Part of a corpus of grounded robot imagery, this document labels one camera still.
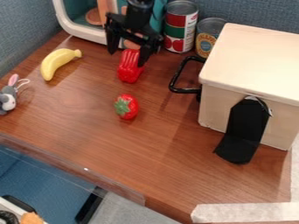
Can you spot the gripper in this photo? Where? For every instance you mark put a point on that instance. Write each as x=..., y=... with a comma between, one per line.
x=134, y=32

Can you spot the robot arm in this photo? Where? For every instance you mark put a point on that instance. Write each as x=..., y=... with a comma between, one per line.
x=138, y=11

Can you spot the red toy pepper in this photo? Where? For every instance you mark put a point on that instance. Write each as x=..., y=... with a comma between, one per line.
x=128, y=70

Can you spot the orange toy plate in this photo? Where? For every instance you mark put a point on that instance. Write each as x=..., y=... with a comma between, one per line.
x=93, y=17

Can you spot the red and white can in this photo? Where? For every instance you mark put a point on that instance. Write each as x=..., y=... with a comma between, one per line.
x=180, y=27

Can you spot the drawer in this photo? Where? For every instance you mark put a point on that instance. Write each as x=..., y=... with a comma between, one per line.
x=176, y=78

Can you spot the red toy strawberry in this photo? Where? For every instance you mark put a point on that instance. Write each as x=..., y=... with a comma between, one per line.
x=127, y=107

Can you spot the toy microwave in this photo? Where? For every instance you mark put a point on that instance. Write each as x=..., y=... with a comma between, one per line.
x=72, y=27

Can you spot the yellow toy banana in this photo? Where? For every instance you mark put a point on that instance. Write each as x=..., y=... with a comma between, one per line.
x=54, y=62

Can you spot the blue and yellow can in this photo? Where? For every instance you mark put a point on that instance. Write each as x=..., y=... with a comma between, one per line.
x=206, y=39

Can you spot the cabinet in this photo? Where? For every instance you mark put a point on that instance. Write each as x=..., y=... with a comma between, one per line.
x=249, y=61

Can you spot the grey plush rabbit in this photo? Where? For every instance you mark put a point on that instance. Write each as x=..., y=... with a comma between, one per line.
x=7, y=99

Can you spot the black cloth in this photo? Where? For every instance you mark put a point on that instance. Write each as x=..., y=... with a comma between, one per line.
x=243, y=131

